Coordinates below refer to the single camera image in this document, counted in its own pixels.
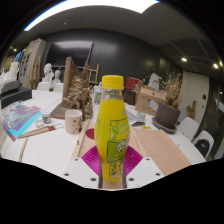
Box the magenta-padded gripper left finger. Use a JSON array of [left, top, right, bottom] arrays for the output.
[[62, 145, 103, 190]]

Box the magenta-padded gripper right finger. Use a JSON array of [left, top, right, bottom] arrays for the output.
[[122, 145, 165, 190]]

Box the yellow drink bottle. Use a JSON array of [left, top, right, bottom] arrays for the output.
[[94, 74, 131, 183]]

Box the flat round red coaster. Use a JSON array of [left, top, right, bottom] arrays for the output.
[[85, 128, 96, 140]]

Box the grey pot saucer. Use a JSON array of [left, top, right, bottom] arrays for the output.
[[151, 116, 178, 135]]

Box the cream dotted cup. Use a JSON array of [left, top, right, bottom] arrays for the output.
[[64, 108, 83, 135]]

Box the small glass jar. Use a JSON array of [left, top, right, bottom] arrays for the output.
[[136, 111, 147, 122]]

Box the dark potted dried plant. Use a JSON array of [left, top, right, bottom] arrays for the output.
[[154, 71, 184, 130]]

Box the white chair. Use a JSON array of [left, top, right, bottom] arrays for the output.
[[35, 81, 51, 92], [52, 82, 64, 94], [192, 129, 215, 160], [176, 116, 200, 142]]

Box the long wooden paintbrush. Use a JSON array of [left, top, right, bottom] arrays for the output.
[[18, 137, 29, 163]]

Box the small paint jar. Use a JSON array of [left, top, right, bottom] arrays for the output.
[[41, 111, 53, 125]]

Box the brown cardboard box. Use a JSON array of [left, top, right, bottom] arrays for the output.
[[134, 84, 168, 116]]

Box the brown twig sculpture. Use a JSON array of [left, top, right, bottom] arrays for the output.
[[61, 64, 95, 121]]

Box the clear green-label spray bottle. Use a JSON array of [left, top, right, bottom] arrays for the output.
[[92, 83, 103, 105]]

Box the wooden figure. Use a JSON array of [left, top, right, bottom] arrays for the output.
[[186, 99, 198, 120]]

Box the colourful book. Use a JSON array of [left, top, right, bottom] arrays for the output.
[[1, 100, 43, 139]]

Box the red box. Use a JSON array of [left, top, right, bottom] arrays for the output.
[[124, 76, 141, 90]]

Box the white plaster bust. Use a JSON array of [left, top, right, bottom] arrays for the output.
[[53, 69, 63, 88], [42, 63, 55, 84]]

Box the wooden easel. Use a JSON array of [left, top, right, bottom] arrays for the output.
[[28, 56, 43, 90], [87, 63, 100, 86]]

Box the large black box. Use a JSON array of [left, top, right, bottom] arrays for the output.
[[0, 87, 33, 109]]

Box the white cabinet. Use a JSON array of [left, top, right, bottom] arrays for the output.
[[18, 38, 48, 89]]

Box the long ceiling light panel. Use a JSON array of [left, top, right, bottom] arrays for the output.
[[23, 0, 160, 32]]

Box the black wall screen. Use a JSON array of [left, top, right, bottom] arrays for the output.
[[44, 40, 94, 69]]

